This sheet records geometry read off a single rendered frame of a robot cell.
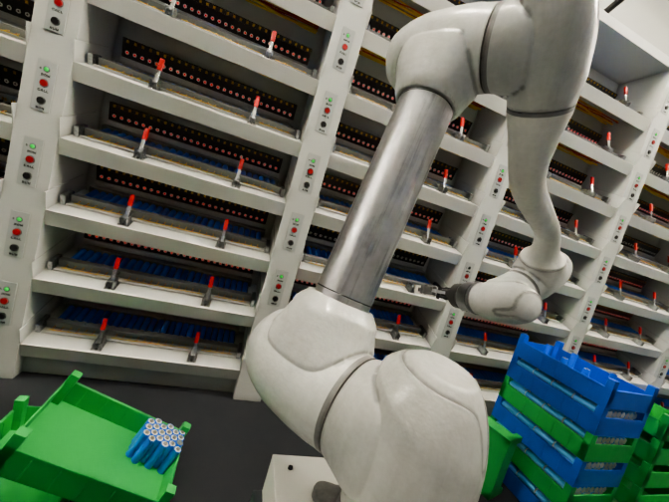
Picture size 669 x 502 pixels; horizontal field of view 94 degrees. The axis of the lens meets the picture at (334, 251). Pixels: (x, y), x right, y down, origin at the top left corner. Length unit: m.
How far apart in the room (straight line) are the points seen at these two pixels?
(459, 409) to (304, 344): 0.22
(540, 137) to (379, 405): 0.49
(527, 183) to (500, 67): 0.21
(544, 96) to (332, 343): 0.49
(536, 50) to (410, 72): 0.18
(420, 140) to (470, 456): 0.43
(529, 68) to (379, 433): 0.55
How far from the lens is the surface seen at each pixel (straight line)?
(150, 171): 1.05
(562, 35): 0.61
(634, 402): 1.28
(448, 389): 0.41
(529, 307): 0.85
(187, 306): 1.09
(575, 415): 1.23
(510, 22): 0.62
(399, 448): 0.41
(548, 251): 0.93
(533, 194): 0.72
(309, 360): 0.47
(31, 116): 1.15
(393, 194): 0.52
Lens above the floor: 0.69
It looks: 6 degrees down
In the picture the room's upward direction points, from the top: 16 degrees clockwise
